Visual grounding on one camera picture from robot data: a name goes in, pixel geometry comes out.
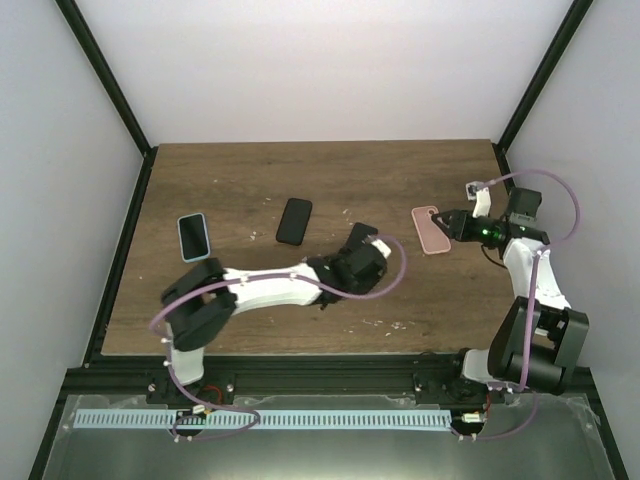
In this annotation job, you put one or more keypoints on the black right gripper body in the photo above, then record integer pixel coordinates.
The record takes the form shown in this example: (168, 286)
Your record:
(463, 233)

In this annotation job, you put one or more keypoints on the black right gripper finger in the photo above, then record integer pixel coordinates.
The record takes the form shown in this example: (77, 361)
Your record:
(442, 224)
(447, 215)

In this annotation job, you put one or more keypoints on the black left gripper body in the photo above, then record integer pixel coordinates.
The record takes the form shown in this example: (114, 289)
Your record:
(363, 287)

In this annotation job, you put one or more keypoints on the pink phone case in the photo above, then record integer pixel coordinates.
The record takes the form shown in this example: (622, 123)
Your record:
(433, 241)

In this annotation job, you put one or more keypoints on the blue phone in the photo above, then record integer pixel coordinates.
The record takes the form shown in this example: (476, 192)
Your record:
(358, 236)

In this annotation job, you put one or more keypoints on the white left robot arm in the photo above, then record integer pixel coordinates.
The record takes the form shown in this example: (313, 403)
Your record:
(206, 297)

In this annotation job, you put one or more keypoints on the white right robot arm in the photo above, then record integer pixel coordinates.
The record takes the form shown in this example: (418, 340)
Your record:
(541, 337)

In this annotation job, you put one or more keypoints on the phone in light-blue case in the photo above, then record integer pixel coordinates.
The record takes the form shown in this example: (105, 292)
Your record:
(193, 237)

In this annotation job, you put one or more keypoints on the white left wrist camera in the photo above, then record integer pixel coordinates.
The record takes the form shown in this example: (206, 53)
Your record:
(381, 246)

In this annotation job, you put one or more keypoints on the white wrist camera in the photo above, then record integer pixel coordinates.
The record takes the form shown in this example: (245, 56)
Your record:
(381, 246)
(478, 192)

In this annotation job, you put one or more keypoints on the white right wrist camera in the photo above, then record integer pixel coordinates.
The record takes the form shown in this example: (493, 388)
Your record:
(478, 192)

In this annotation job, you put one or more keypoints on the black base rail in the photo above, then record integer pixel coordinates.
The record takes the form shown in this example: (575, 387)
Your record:
(429, 377)

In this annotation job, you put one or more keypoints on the black aluminium frame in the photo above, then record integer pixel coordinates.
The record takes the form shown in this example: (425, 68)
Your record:
(278, 168)

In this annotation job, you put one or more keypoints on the light-blue slotted cable duct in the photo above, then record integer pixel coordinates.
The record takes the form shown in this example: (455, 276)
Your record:
(404, 420)

